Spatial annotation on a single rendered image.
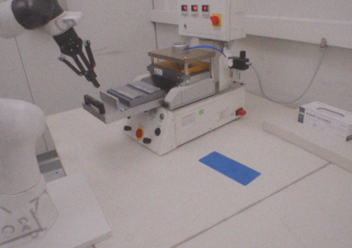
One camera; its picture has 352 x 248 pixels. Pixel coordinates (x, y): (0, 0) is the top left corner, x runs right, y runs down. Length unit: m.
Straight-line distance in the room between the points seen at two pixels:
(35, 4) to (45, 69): 1.71
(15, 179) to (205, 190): 0.57
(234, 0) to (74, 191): 0.97
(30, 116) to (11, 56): 1.85
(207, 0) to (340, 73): 0.68
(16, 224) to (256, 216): 0.67
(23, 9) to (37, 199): 0.52
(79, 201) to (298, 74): 1.19
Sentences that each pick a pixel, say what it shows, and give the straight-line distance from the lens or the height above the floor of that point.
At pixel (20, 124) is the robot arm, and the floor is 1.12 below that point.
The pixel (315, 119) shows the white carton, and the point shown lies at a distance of 1.32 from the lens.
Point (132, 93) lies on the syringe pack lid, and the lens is 1.15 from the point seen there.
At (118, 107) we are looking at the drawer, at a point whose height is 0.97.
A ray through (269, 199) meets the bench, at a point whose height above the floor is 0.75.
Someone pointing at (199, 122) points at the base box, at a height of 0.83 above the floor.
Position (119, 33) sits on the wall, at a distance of 2.70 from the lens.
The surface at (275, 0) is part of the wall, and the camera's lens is 1.65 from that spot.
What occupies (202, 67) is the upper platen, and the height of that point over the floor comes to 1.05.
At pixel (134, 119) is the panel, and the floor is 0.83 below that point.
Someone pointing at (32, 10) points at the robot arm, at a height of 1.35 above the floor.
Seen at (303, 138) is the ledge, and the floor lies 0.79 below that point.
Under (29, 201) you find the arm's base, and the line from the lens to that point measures 0.89.
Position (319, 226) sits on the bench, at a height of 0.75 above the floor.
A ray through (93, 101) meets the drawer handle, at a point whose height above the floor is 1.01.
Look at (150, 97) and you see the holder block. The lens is 1.13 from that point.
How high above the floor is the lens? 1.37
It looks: 24 degrees down
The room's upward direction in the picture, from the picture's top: 4 degrees counter-clockwise
